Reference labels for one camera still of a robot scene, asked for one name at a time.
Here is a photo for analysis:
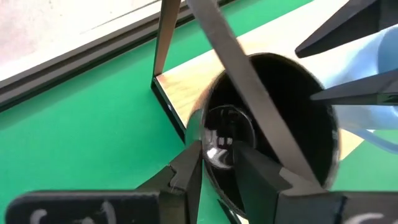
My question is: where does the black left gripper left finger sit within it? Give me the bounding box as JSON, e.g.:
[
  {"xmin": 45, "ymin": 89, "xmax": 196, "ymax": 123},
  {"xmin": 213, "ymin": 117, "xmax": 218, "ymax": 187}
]
[{"xmin": 5, "ymin": 139, "xmax": 203, "ymax": 224}]

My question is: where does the black metal wood-board shelf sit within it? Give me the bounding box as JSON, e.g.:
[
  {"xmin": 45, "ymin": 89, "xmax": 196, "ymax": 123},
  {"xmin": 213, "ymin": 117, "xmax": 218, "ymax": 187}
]
[{"xmin": 150, "ymin": 0, "xmax": 384, "ymax": 224}]

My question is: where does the light blue faceted mug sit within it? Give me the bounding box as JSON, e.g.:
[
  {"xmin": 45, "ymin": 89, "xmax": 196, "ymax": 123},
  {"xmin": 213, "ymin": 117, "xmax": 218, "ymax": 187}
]
[{"xmin": 316, "ymin": 24, "xmax": 398, "ymax": 154}]

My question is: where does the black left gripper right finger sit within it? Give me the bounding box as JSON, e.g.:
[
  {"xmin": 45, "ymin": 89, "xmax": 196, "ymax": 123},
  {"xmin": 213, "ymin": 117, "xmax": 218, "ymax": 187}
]
[{"xmin": 232, "ymin": 141, "xmax": 398, "ymax": 224}]

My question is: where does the black table edge rail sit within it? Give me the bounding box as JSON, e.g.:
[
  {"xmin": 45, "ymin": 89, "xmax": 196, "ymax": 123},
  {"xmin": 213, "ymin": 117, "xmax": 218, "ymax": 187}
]
[{"xmin": 0, "ymin": 0, "xmax": 238, "ymax": 113}]

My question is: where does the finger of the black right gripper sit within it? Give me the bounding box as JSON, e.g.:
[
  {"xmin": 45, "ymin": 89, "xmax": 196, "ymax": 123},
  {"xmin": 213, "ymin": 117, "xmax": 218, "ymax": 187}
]
[
  {"xmin": 310, "ymin": 68, "xmax": 398, "ymax": 106},
  {"xmin": 294, "ymin": 0, "xmax": 398, "ymax": 59}
]

